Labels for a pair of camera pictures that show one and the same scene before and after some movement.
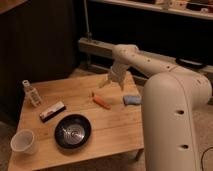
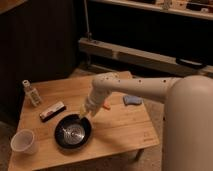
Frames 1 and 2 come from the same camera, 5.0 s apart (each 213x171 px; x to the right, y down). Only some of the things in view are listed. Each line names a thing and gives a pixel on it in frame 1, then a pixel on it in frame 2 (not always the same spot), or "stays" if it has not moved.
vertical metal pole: [88, 35] stays
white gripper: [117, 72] to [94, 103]
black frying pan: [72, 131] stays
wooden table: [80, 119] stays
